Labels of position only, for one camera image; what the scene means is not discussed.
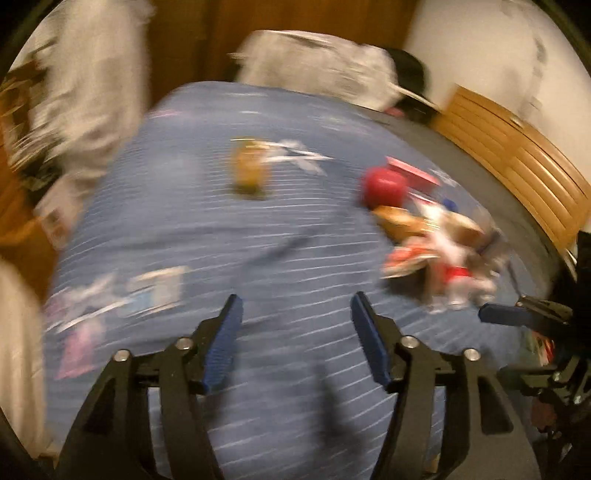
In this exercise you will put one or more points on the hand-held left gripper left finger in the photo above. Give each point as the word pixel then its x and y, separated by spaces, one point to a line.
pixel 226 332

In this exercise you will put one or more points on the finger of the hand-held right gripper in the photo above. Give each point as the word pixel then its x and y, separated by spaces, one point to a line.
pixel 531 376
pixel 496 314

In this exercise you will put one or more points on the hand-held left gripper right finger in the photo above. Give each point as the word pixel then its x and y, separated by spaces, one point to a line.
pixel 367 337

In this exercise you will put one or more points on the beige sponge block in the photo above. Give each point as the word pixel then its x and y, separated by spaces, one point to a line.
pixel 250 167

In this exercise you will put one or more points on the red and white wrapper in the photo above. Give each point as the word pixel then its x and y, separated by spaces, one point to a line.
pixel 408 259

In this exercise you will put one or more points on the blue printed bedsheet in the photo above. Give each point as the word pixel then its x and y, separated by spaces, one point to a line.
pixel 194 221

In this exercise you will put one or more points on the brown snack packet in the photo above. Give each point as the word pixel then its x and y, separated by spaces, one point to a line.
pixel 399 222

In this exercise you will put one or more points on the dark cloth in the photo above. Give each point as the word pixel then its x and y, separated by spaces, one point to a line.
pixel 408 74

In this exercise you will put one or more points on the white plastic sheet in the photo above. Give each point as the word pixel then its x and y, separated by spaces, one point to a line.
pixel 318 64

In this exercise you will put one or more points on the white printed cloth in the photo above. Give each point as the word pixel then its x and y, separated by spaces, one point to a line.
pixel 78 92

